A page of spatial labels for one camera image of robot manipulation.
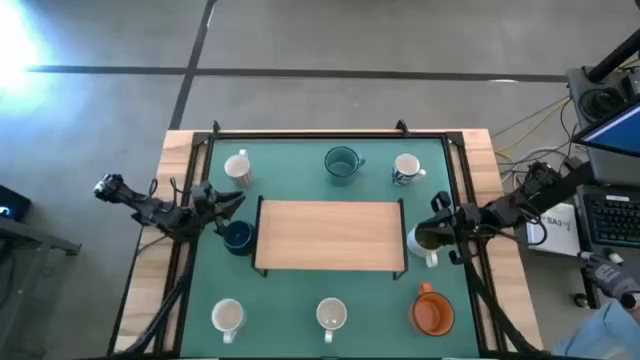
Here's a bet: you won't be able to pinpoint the grey metal stand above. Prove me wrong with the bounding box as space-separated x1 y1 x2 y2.
0 215 83 351

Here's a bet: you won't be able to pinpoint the white mug checkered pattern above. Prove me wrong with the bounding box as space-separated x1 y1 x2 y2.
223 148 254 190

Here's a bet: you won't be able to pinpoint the white mug blue floral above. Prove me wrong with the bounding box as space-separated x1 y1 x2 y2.
391 152 428 187
315 296 349 345

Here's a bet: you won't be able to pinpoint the black keyboard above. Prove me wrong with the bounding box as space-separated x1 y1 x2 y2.
582 192 640 249

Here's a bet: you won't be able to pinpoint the coiled black cable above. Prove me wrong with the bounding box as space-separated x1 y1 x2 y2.
579 87 626 121

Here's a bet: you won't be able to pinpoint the white mug green interior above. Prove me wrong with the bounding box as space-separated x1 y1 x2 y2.
406 222 442 269

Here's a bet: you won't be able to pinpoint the wooden shelf riser black legs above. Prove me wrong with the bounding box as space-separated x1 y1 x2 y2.
251 195 409 280

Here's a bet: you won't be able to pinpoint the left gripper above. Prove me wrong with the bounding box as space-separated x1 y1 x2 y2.
191 180 247 237

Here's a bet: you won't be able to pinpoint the green table mat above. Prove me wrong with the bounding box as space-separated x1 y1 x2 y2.
179 138 481 359

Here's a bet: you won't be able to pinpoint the plain white mug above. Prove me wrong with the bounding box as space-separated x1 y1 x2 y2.
210 297 246 345

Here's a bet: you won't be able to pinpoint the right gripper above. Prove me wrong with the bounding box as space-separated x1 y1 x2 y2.
417 191 469 265

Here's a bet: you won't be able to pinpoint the black support bar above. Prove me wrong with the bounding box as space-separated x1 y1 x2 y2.
542 160 596 214

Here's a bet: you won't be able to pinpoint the white cardboard box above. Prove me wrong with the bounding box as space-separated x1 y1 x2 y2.
525 201 582 258

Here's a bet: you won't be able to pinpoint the black device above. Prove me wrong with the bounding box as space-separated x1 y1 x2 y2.
0 184 32 224

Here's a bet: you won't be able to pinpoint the grey cart shelf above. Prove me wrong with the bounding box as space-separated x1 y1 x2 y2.
574 149 640 301

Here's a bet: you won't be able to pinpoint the dark blue mug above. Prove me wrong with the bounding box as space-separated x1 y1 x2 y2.
222 219 256 257

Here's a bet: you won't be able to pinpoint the person's hand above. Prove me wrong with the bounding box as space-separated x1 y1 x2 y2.
579 251 640 310

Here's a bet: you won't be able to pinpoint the grey equipment box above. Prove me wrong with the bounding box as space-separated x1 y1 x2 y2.
565 63 640 132

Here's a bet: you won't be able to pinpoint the teal enamel mug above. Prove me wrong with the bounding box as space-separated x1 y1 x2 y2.
323 145 367 187

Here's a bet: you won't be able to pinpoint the black metal table frame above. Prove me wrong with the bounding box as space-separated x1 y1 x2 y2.
169 130 494 359

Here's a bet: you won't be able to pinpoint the black pole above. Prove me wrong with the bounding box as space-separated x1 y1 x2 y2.
585 42 640 84

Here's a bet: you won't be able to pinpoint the black diagonal frame strut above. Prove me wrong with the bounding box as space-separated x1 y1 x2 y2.
464 259 544 357
112 249 199 359

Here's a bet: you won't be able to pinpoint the orange enamel mug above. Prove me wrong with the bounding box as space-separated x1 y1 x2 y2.
408 282 456 337

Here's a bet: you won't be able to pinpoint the yellow cable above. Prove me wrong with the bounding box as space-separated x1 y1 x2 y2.
494 98 571 154

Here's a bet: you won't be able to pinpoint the monitor with blue screen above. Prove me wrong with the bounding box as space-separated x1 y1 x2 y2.
572 99 640 159

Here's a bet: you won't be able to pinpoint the person's leg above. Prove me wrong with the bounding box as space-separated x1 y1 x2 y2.
552 298 640 360

